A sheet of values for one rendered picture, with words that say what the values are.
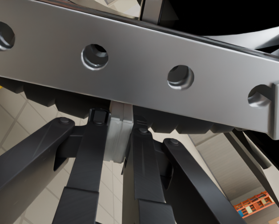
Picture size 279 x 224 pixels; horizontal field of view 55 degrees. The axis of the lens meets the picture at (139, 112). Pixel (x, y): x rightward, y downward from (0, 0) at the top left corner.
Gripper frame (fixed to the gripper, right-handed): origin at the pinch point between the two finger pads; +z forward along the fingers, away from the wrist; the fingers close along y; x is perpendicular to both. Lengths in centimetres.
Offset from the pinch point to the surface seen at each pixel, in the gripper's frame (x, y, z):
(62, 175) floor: -75, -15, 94
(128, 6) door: 7, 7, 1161
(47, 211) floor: -75, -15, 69
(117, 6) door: -4, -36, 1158
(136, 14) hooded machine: -4, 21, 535
